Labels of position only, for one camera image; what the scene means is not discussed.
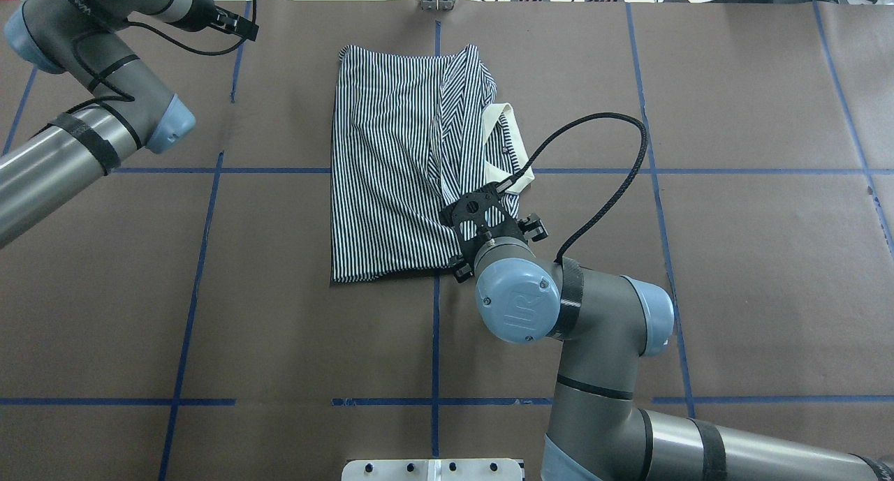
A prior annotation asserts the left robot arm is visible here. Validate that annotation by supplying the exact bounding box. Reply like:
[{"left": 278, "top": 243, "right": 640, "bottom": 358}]
[{"left": 1, "top": 0, "right": 259, "bottom": 246}]

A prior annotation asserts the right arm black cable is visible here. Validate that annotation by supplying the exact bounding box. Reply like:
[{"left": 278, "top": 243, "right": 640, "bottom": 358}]
[{"left": 497, "top": 112, "right": 649, "bottom": 264}]

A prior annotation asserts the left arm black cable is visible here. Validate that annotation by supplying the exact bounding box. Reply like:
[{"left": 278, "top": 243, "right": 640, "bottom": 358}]
[{"left": 42, "top": 0, "right": 261, "bottom": 136}]

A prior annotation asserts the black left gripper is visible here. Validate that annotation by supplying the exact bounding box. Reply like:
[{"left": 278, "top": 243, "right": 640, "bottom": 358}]
[{"left": 178, "top": 0, "right": 259, "bottom": 42}]

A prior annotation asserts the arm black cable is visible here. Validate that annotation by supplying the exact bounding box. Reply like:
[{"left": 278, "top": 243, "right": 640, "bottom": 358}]
[
  {"left": 42, "top": 0, "right": 261, "bottom": 136},
  {"left": 497, "top": 112, "right": 649, "bottom": 264}
]

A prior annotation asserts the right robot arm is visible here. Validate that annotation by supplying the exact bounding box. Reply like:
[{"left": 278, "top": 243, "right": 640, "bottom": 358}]
[{"left": 441, "top": 210, "right": 892, "bottom": 480}]

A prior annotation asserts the striped polo shirt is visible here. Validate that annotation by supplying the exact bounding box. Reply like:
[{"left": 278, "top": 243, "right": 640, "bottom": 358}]
[{"left": 331, "top": 45, "right": 528, "bottom": 283}]

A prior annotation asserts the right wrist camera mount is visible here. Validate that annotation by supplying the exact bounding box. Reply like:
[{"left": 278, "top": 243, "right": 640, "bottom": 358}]
[{"left": 438, "top": 179, "right": 511, "bottom": 242}]

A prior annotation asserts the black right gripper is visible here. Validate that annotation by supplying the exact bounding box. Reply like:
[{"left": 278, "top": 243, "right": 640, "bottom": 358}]
[{"left": 449, "top": 212, "right": 549, "bottom": 283}]

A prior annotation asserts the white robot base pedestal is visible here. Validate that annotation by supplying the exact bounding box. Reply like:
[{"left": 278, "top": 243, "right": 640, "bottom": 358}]
[{"left": 341, "top": 458, "right": 526, "bottom": 480}]

